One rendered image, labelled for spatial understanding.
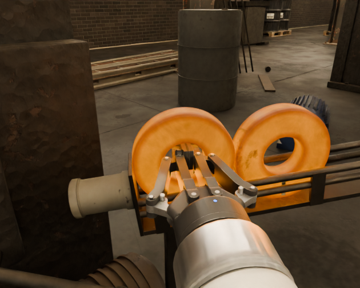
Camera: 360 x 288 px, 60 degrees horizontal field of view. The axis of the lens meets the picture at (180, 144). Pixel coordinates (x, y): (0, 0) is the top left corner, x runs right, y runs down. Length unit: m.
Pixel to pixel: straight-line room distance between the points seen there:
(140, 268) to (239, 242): 0.33
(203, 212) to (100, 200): 0.22
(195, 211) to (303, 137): 0.26
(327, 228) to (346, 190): 1.04
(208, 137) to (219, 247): 0.23
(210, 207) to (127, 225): 1.23
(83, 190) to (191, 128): 0.18
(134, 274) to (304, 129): 0.35
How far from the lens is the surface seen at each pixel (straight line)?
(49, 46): 0.59
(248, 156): 0.48
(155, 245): 1.39
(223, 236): 0.25
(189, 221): 0.29
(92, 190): 0.47
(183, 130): 0.43
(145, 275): 0.56
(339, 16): 8.92
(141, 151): 0.44
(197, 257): 0.25
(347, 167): 0.54
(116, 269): 0.56
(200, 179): 0.39
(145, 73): 4.38
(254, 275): 0.23
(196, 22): 2.82
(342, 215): 1.73
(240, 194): 0.37
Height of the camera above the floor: 0.94
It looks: 24 degrees down
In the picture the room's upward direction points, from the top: straight up
